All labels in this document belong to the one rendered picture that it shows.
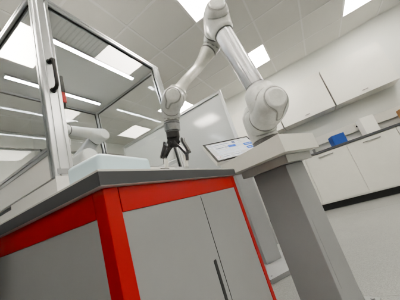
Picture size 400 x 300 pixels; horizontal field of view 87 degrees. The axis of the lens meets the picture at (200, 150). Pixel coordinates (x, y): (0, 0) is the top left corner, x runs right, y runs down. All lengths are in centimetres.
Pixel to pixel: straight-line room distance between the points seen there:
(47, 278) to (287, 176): 95
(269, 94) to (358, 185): 306
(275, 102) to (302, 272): 81
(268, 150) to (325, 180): 292
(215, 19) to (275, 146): 75
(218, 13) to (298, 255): 127
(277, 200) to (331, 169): 276
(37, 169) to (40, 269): 67
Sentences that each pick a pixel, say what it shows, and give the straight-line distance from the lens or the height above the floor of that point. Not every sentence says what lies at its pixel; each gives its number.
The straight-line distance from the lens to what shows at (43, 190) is 113.
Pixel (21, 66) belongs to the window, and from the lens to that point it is 156.
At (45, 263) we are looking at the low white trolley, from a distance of 56.
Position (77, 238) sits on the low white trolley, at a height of 67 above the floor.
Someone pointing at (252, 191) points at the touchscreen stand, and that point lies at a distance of 204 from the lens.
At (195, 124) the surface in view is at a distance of 309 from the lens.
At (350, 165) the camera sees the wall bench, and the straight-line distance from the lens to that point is 388.
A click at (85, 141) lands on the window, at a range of 120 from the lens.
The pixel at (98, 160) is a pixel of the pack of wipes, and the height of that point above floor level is 79.
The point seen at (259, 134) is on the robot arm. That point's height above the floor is 92.
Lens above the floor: 66
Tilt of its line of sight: 14 degrees up
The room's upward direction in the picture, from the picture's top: 18 degrees counter-clockwise
